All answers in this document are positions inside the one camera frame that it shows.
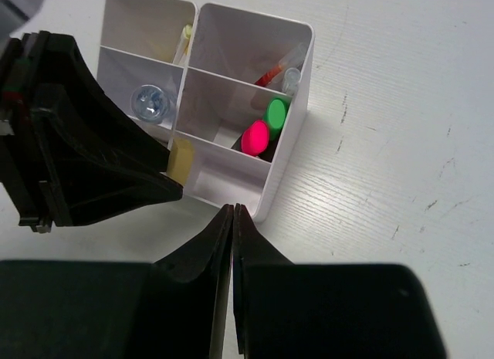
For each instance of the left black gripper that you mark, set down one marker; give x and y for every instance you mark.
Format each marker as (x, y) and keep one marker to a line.
(99, 163)

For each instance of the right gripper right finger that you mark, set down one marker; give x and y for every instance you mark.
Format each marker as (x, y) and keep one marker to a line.
(284, 309)

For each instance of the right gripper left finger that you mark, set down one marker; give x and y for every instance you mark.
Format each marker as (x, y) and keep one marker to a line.
(172, 308)

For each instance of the clear blue pen pack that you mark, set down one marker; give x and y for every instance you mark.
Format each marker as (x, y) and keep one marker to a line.
(151, 104)

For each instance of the tan eraser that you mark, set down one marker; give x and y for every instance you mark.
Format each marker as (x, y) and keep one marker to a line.
(180, 160)

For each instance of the pink black highlighter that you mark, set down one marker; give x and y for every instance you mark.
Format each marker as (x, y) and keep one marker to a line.
(254, 140)

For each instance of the green black highlighter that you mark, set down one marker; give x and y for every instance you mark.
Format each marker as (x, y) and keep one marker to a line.
(275, 117)

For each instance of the green gel pen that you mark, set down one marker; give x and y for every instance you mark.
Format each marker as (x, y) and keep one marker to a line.
(291, 80)

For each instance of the red gel pen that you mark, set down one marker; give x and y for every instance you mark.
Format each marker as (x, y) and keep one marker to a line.
(293, 59)

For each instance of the left white divided container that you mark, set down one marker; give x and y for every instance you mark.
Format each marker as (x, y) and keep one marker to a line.
(137, 45)

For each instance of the white divided container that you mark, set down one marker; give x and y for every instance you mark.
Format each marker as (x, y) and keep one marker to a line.
(218, 100)
(137, 45)

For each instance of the right white divided container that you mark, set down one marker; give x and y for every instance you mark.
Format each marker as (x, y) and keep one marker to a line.
(218, 100)

